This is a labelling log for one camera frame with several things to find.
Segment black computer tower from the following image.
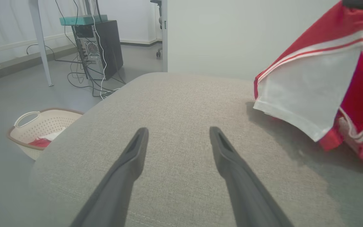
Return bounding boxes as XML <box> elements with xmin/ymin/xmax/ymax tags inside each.
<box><xmin>72</xmin><ymin>20</ymin><xmax>124</xmax><ymax>80</ymax></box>

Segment long white hanging cable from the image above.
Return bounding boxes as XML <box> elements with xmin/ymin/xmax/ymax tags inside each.
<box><xmin>88</xmin><ymin>0</ymin><xmax>108</xmax><ymax>100</ymax></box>

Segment white partition panel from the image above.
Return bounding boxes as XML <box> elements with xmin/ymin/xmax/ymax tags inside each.
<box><xmin>166</xmin><ymin>0</ymin><xmax>363</xmax><ymax>82</ymax></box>

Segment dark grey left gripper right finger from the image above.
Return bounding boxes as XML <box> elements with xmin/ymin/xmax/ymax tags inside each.
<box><xmin>209</xmin><ymin>126</ymin><xmax>296</xmax><ymax>227</ymax></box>

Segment white cloth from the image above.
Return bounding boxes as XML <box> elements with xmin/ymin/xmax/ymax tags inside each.
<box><xmin>39</xmin><ymin>131</ymin><xmax>67</xmax><ymax>142</ymax></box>

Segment grey partition post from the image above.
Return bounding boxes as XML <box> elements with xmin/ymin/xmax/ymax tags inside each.
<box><xmin>162</xmin><ymin>0</ymin><xmax>169</xmax><ymax>73</ymax></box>

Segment red and white basketball jersey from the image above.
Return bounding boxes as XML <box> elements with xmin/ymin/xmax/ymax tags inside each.
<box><xmin>252</xmin><ymin>0</ymin><xmax>363</xmax><ymax>175</ymax></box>

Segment beige perforated laundry basket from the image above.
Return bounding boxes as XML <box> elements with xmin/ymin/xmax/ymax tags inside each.
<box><xmin>6</xmin><ymin>108</ymin><xmax>84</xmax><ymax>161</ymax></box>

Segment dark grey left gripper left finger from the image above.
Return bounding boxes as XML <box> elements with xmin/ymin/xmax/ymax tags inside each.
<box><xmin>70</xmin><ymin>127</ymin><xmax>150</xmax><ymax>227</ymax></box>

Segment white table leg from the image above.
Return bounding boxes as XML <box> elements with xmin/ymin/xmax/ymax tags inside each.
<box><xmin>27</xmin><ymin>0</ymin><xmax>55</xmax><ymax>87</ymax></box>

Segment dark office chair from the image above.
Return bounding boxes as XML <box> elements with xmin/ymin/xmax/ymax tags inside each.
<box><xmin>150</xmin><ymin>0</ymin><xmax>164</xmax><ymax>59</ymax></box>

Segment teal flat network box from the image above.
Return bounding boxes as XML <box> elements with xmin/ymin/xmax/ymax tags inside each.
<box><xmin>59</xmin><ymin>14</ymin><xmax>109</xmax><ymax>26</ymax></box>

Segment red cloth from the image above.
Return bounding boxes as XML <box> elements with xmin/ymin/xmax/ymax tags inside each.
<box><xmin>27</xmin><ymin>137</ymin><xmax>52</xmax><ymax>148</ymax></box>

